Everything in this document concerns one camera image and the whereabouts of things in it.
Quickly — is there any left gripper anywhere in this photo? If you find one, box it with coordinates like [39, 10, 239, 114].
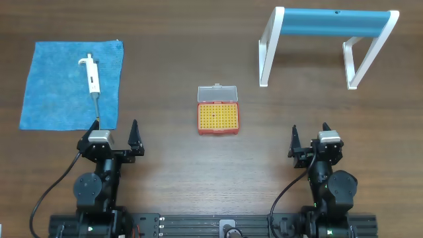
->
[76, 119, 145, 165]

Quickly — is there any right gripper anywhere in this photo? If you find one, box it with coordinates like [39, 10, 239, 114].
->
[288, 122, 345, 168]

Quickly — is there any white pipette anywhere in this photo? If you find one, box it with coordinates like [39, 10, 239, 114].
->
[78, 53, 102, 128]

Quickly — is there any blue cloth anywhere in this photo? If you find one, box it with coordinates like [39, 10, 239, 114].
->
[19, 40, 125, 132]

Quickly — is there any red and yellow tip box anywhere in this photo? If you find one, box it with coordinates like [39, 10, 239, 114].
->
[197, 83, 240, 136]

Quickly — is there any white and blue stand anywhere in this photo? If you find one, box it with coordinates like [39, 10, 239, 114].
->
[258, 6, 401, 91]

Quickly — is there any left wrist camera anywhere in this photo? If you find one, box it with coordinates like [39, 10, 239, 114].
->
[87, 130, 115, 149]

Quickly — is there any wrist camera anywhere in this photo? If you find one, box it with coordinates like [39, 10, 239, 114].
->
[317, 130, 342, 144]
[87, 130, 115, 149]

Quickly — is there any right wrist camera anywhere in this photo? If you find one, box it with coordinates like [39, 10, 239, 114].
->
[317, 130, 342, 144]

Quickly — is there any black cable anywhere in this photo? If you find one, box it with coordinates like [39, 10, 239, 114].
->
[28, 151, 83, 238]
[269, 145, 317, 238]

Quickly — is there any mounting rail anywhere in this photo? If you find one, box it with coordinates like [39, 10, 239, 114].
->
[48, 214, 378, 238]

